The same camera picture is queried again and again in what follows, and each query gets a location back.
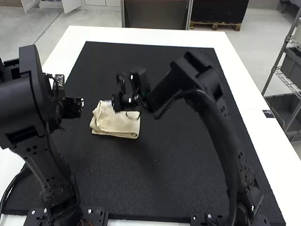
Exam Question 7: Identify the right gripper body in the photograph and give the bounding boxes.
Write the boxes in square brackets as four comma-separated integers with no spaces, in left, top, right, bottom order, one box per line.
[111,73,140,112]

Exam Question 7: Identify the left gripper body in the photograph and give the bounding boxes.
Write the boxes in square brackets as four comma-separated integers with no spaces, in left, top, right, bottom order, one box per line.
[52,87,86,120]

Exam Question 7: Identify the pale towel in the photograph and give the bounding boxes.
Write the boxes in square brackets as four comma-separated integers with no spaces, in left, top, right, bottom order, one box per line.
[89,100,142,139]

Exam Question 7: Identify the black mat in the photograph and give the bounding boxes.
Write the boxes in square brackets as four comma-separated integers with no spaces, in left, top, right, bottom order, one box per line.
[3,41,286,224]

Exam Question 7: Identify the metal framed black cabinet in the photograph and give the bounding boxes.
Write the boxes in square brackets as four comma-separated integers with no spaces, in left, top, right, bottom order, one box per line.
[121,0,194,31]

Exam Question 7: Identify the grey cupboard with closed doors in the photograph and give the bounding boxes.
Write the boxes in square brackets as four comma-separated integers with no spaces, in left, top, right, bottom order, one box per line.
[82,0,122,10]

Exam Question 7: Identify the grey cupboard with open doors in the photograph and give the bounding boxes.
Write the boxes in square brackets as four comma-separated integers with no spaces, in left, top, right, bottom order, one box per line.
[20,0,83,14]

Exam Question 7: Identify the wooden pallet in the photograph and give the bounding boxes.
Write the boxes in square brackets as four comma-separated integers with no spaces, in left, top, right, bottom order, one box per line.
[190,20,242,32]

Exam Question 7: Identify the black stack of sheets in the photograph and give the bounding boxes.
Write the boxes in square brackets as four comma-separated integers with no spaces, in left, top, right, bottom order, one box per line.
[190,0,249,24]

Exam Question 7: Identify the metal shelf rack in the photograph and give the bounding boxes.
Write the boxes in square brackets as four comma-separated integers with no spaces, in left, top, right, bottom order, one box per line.
[261,14,301,142]

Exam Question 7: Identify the grey crate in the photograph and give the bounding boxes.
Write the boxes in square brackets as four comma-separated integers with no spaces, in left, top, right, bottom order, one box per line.
[264,93,301,142]
[281,47,301,80]

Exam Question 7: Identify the black cable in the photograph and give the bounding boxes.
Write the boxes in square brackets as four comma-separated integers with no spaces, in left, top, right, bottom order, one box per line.
[125,111,141,120]
[0,168,32,214]

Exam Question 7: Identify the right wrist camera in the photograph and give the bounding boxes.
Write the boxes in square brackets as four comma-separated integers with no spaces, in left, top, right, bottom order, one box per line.
[129,68,151,94]

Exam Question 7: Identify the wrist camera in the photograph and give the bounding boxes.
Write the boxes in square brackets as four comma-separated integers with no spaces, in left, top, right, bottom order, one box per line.
[53,74,66,89]
[129,68,151,94]

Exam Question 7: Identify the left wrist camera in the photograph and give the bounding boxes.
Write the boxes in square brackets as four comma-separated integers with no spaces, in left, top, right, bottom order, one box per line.
[53,74,66,89]

